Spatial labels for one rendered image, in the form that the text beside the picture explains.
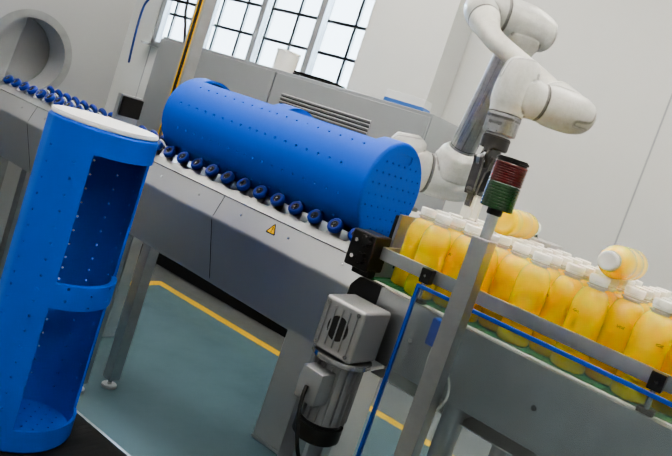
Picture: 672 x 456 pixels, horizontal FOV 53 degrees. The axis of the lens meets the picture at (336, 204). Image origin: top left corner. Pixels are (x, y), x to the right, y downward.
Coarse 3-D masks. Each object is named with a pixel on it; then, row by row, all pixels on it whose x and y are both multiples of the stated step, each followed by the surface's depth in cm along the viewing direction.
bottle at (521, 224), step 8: (504, 216) 159; (512, 216) 157; (520, 216) 158; (528, 216) 163; (496, 224) 160; (504, 224) 159; (512, 224) 157; (520, 224) 158; (528, 224) 162; (536, 224) 166; (496, 232) 159; (504, 232) 158; (512, 232) 157; (520, 232) 160; (528, 232) 164; (536, 232) 167
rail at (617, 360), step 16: (384, 256) 158; (400, 256) 155; (416, 272) 152; (448, 288) 147; (480, 304) 142; (496, 304) 140; (512, 320) 138; (528, 320) 136; (544, 320) 134; (560, 336) 132; (576, 336) 130; (592, 352) 128; (608, 352) 126; (624, 368) 124; (640, 368) 122
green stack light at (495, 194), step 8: (488, 184) 125; (496, 184) 123; (504, 184) 123; (488, 192) 124; (496, 192) 123; (504, 192) 123; (512, 192) 123; (480, 200) 127; (488, 200) 124; (496, 200) 123; (504, 200) 123; (512, 200) 124; (496, 208) 123; (504, 208) 123; (512, 208) 124
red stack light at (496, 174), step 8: (496, 160) 125; (496, 168) 124; (504, 168) 123; (512, 168) 122; (520, 168) 123; (496, 176) 124; (504, 176) 123; (512, 176) 123; (520, 176) 123; (512, 184) 123; (520, 184) 124
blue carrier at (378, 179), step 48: (192, 96) 218; (240, 96) 211; (192, 144) 215; (240, 144) 200; (288, 144) 189; (336, 144) 181; (384, 144) 177; (288, 192) 191; (336, 192) 177; (384, 192) 180
